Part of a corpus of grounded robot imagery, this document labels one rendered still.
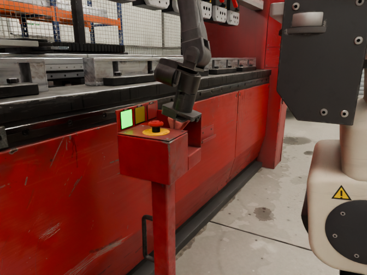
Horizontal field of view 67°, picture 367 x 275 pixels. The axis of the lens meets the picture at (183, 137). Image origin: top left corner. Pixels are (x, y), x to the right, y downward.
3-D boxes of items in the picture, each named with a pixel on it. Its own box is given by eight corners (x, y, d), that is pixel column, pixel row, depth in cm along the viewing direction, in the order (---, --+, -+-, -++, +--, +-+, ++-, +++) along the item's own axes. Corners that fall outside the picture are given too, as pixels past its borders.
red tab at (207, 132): (202, 143, 140) (203, 130, 138) (199, 143, 141) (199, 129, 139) (215, 136, 152) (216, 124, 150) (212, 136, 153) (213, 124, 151)
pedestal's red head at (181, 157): (170, 186, 69) (169, 115, 64) (119, 174, 76) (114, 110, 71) (201, 160, 86) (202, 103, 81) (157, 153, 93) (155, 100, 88)
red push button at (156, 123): (158, 137, 71) (158, 123, 70) (145, 135, 72) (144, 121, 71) (166, 133, 74) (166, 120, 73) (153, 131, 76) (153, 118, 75)
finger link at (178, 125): (166, 131, 87) (173, 103, 84) (186, 139, 85) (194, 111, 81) (155, 136, 82) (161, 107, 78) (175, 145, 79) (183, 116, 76)
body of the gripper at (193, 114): (171, 107, 84) (177, 83, 81) (200, 119, 81) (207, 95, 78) (160, 111, 79) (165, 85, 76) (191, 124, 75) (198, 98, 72)
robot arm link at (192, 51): (199, 47, 68) (209, 52, 76) (160, 35, 72) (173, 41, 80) (185, 94, 72) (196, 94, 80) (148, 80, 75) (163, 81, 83)
